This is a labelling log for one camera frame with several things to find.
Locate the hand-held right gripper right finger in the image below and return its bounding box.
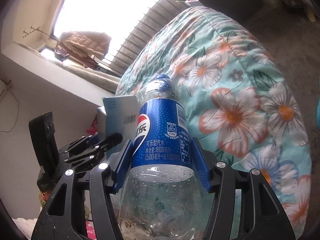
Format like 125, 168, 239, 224
191, 137, 297, 240

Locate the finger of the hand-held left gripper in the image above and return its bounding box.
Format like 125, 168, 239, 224
58, 134, 99, 155
64, 133, 123, 167

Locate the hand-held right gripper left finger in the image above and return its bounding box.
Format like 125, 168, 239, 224
31, 139, 133, 240

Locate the blue and white carton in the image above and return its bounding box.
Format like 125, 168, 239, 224
97, 95, 139, 153

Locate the plastic bottle with blue label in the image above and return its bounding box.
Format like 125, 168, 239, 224
117, 74, 218, 240

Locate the pink plastic bag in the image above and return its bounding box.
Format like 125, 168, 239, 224
86, 120, 99, 134

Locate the beige curtain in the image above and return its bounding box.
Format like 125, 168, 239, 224
56, 61, 122, 93

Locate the white plush cloth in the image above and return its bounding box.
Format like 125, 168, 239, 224
11, 217, 39, 234

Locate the floral quilted blanket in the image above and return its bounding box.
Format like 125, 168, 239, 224
116, 6, 313, 239

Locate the beige puffer jacket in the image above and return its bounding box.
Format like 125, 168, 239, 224
59, 31, 112, 68

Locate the window railing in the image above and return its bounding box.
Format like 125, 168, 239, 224
104, 0, 198, 77

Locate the dark snack bag pile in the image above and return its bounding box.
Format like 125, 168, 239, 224
280, 0, 309, 12

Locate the wall hook rack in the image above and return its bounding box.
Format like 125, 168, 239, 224
22, 26, 42, 39

